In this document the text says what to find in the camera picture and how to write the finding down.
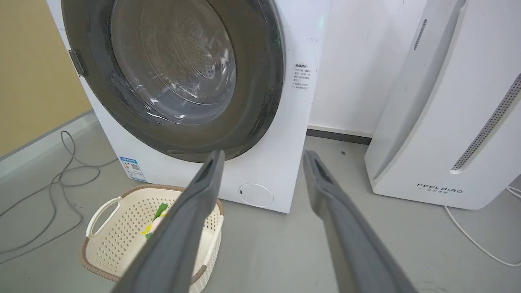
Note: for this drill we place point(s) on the blue energy label sticker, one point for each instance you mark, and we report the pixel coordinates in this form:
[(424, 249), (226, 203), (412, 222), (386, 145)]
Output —
[(133, 168)]

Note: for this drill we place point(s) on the green yellow cloth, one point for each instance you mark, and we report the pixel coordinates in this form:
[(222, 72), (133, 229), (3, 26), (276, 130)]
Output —
[(156, 221)]

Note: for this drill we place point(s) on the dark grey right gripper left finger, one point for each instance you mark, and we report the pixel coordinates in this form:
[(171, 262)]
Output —
[(179, 236)]

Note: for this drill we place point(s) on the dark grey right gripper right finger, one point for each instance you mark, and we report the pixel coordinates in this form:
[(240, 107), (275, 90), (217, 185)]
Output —
[(350, 240)]

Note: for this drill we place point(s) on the dark round washing machine door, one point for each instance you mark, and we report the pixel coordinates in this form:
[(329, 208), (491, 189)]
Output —
[(175, 77)]

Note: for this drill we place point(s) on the white air purifier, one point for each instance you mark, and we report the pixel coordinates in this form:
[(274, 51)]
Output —
[(456, 114)]

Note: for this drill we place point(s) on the white front-load washing machine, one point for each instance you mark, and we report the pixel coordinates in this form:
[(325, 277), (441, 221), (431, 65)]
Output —
[(281, 134)]

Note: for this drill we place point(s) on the cream perforated laundry basket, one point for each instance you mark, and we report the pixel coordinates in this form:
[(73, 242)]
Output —
[(118, 240)]

